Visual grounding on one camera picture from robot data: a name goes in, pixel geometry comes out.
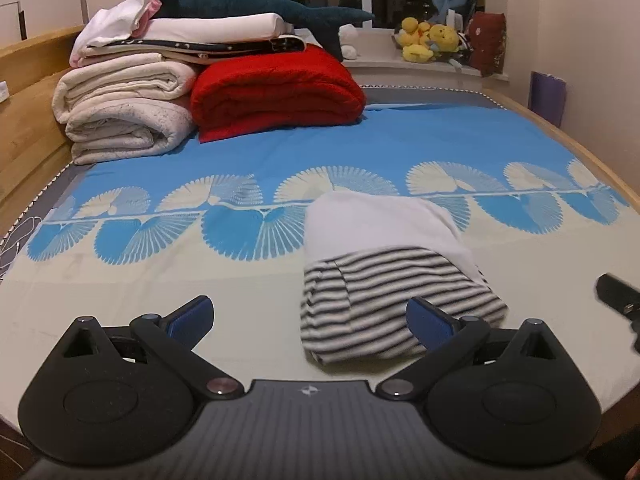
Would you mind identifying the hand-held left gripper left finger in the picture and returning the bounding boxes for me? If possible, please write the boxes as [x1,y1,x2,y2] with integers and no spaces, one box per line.
[47,295,246,401]

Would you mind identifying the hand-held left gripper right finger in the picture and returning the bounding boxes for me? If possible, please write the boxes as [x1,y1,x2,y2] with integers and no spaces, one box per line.
[375,296,573,401]

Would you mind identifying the white striped small garment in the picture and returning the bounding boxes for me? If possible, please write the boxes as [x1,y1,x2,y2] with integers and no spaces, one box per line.
[299,190,510,367]

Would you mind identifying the speckled cream folded blanket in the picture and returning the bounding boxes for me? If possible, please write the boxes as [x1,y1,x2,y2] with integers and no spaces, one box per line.
[64,99,196,166]

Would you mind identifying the purple box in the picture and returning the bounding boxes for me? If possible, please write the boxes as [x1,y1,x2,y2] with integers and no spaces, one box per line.
[529,71,568,129]

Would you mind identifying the red folded blanket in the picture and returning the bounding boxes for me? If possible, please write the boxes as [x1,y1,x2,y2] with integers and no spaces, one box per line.
[190,44,367,144]

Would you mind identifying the white window sill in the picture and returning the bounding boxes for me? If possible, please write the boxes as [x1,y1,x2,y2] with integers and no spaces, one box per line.
[295,26,512,90]

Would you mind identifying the navy patterned folded cloth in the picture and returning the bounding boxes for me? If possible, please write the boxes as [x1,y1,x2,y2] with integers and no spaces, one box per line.
[102,34,307,67]

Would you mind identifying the yellow duck plush toy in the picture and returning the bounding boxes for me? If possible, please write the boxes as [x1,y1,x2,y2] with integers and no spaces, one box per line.
[399,16,442,64]

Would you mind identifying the dark red bag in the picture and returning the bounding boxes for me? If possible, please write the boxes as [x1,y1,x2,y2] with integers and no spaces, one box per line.
[466,10,507,79]

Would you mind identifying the small white plush toy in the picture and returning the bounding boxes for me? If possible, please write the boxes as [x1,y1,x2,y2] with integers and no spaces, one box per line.
[338,26,360,61]

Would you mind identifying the white folded sheet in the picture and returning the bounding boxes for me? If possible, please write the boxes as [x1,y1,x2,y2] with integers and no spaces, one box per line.
[131,12,287,45]

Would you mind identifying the white folded cloth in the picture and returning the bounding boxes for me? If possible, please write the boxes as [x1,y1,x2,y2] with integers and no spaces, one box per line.
[69,0,157,63]

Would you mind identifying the pink cloth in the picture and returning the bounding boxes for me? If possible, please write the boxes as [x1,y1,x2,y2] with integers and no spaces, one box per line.
[131,0,165,35]

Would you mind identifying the dark teal shark plush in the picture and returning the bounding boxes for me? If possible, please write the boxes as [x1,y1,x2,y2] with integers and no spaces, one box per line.
[152,0,377,63]

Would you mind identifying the wooden bed frame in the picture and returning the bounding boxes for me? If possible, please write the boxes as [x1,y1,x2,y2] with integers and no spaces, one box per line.
[0,24,640,243]

